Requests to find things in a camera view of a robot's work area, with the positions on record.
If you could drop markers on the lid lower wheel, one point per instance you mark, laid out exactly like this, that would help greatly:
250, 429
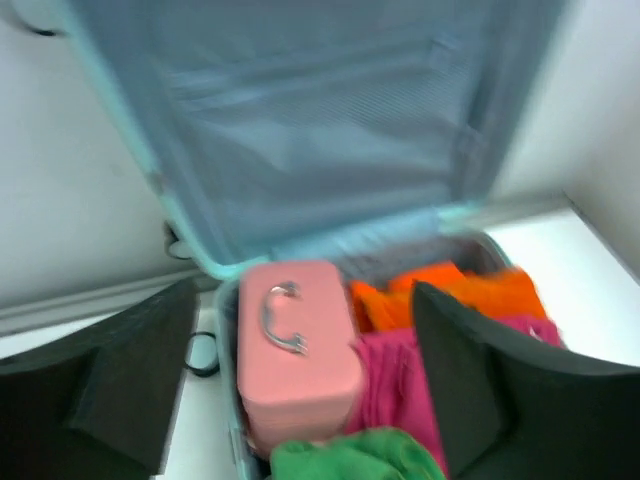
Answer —
174, 247

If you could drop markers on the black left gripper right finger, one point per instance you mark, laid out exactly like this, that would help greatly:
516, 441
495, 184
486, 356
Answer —
510, 406

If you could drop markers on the magenta cloth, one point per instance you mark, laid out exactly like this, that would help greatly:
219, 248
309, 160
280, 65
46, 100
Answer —
395, 390

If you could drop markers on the rear left suitcase wheel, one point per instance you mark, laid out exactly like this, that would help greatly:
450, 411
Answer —
203, 359

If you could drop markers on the orange garment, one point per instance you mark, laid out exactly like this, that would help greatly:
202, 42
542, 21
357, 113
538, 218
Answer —
509, 292

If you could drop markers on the light blue suitcase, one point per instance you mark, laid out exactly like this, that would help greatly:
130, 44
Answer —
361, 132

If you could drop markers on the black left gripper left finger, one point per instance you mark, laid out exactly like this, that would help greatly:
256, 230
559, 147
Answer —
99, 403

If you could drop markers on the chrome case handle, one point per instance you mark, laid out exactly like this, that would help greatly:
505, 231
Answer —
274, 322

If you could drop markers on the pink cosmetic case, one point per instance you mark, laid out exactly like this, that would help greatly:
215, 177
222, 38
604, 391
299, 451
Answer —
292, 397

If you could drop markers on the green cloth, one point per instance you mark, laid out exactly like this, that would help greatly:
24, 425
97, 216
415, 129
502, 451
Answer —
371, 454

